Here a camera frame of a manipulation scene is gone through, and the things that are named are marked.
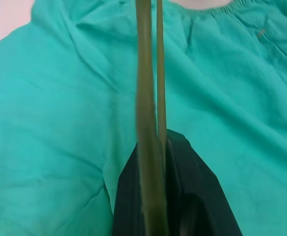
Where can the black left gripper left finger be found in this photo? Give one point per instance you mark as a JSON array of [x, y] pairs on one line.
[[130, 196]]

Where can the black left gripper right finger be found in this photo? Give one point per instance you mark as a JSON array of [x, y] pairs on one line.
[[195, 191]]

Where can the teal green shorts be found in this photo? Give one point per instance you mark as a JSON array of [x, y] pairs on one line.
[[47, 110]]

